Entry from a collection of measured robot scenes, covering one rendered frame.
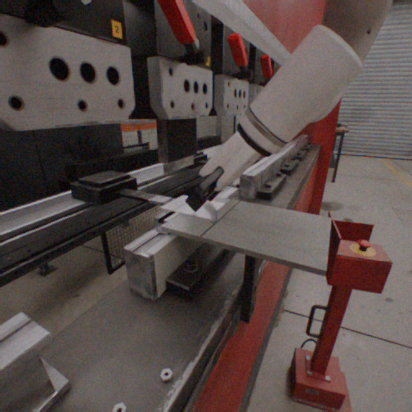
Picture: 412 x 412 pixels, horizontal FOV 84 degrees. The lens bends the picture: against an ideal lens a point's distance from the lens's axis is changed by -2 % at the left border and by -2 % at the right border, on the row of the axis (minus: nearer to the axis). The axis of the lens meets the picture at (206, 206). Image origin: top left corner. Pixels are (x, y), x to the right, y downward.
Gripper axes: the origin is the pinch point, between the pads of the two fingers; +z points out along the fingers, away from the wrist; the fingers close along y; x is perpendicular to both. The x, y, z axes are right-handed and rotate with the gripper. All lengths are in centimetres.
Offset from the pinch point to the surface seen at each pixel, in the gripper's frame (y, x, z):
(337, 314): -42, 61, 20
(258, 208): -5.2, 9.4, -4.4
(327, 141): -214, 18, -1
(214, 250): -0.3, 9.8, 7.7
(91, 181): 5.4, -20.7, 16.6
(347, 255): -34, 40, -1
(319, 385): -37, 85, 47
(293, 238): 3.7, 15.8, -9.8
